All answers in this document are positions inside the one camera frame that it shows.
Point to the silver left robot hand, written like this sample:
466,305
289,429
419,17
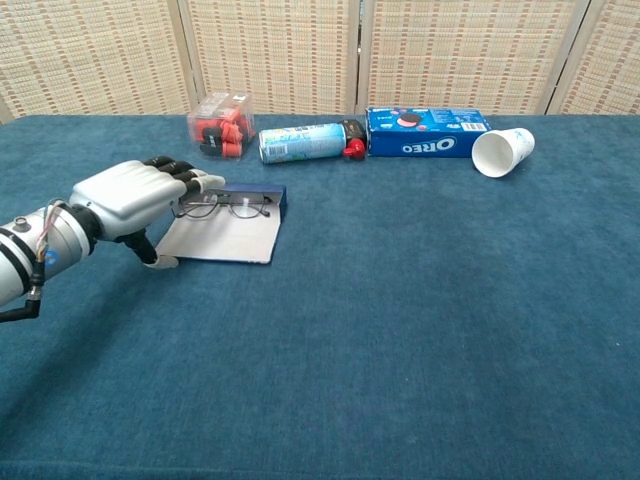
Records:
125,195

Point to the blue glasses case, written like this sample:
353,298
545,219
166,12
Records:
225,240

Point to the white paper cup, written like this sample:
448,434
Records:
492,152

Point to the light blue drink can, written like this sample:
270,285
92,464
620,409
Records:
300,142

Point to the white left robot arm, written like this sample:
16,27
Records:
30,255

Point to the black bottle with red cap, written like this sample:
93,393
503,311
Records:
356,149

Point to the blue tablecloth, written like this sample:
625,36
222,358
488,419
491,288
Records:
400,300

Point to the woven folding screen panel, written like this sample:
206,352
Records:
470,50
90,50
610,60
275,50

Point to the thin metal-frame eyeglasses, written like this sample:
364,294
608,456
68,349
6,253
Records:
245,210

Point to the clear box of red items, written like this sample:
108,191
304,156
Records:
220,132

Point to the blue Oreo cookie box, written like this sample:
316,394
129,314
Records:
425,145

